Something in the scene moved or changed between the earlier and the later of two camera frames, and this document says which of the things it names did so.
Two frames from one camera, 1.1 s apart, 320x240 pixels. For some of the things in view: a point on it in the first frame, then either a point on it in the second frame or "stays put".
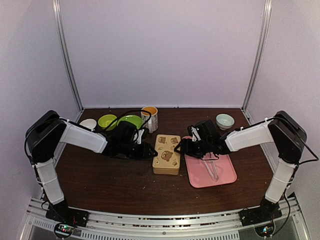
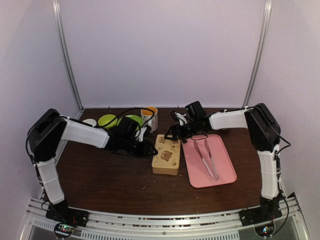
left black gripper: (144, 151) stays put
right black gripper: (187, 149) -> (173, 129)
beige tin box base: (166, 171) stays put
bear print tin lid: (167, 157) stays put
